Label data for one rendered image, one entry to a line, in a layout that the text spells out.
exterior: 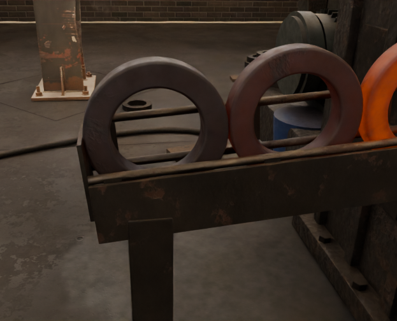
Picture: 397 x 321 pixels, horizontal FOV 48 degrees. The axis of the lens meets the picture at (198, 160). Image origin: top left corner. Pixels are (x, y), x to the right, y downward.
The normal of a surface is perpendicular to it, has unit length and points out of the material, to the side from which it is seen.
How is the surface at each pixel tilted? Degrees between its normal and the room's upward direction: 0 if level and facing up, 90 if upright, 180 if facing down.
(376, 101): 90
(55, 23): 90
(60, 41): 90
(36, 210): 0
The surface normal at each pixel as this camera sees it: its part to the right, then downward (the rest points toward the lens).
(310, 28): 0.14, -0.35
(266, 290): 0.03, -0.91
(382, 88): 0.17, 0.41
